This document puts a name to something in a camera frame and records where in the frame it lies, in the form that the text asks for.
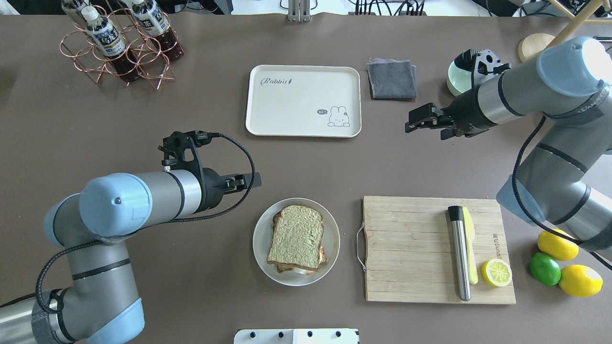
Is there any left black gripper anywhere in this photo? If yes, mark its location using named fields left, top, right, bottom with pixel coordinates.
left=197, top=168, right=262, bottom=213

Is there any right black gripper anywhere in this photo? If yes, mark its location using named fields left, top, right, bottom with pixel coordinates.
left=404, top=88, right=497, bottom=140

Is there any bread slice top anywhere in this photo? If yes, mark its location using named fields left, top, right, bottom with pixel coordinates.
left=267, top=205, right=324, bottom=272

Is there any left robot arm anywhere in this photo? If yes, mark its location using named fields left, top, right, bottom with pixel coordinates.
left=1, top=167, right=262, bottom=344

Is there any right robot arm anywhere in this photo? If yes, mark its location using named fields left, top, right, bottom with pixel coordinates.
left=405, top=36, right=612, bottom=260

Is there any cream rabbit tray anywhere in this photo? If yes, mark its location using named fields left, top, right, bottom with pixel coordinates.
left=245, top=64, right=361, bottom=138

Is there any mint green bowl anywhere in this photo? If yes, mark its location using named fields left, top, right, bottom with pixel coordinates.
left=446, top=62, right=474, bottom=97

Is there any white round plate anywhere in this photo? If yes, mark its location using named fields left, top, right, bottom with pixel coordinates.
left=252, top=198, right=340, bottom=287

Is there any grey folded cloth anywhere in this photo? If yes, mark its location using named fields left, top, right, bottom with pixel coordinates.
left=367, top=58, right=418, bottom=100

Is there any steel cylinder tool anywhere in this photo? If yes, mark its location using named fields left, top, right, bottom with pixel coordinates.
left=448, top=205, right=471, bottom=302

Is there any yellow plastic knife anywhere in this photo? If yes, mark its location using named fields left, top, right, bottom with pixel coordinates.
left=462, top=206, right=479, bottom=285

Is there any wooden mug tree stand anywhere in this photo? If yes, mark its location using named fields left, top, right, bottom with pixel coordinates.
left=518, top=0, right=611, bottom=62

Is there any wooden cutting board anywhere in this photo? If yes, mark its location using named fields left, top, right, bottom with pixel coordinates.
left=362, top=195, right=510, bottom=303

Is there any half lemon slice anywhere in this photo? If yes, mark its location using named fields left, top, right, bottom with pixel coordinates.
left=481, top=258, right=513, bottom=287

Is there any green lime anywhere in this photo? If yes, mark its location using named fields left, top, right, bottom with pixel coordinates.
left=529, top=252, right=561, bottom=287

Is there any tea bottle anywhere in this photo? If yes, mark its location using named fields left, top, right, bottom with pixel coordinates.
left=131, top=0, right=184, bottom=61
left=81, top=6, right=140, bottom=83
left=60, top=0, right=90, bottom=29

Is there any yellow lemon near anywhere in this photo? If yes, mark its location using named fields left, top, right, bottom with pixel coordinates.
left=558, top=264, right=603, bottom=298

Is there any aluminium frame post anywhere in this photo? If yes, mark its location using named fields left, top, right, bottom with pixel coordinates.
left=288, top=0, right=311, bottom=22

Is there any copper wire bottle rack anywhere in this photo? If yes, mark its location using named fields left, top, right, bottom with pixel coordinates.
left=60, top=0, right=175, bottom=89

